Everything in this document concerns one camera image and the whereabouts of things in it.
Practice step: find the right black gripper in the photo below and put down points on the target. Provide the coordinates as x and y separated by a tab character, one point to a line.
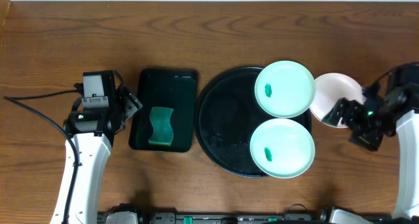
369	143

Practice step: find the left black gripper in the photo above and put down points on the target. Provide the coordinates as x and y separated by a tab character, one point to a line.
129	101

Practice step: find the white round plate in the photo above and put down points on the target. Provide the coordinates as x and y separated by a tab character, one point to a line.
331	87

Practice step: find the green scrubbing sponge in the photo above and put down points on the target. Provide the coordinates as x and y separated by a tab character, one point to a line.
160	118

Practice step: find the mint green plate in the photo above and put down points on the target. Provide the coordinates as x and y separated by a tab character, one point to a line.
282	148
284	89

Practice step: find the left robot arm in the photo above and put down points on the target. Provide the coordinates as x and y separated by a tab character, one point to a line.
85	158

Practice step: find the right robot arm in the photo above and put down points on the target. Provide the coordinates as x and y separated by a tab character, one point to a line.
406	208

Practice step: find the dark rectangular sponge tray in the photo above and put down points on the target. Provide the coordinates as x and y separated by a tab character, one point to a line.
175	89

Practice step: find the round black serving tray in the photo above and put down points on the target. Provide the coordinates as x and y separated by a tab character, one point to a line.
226	117

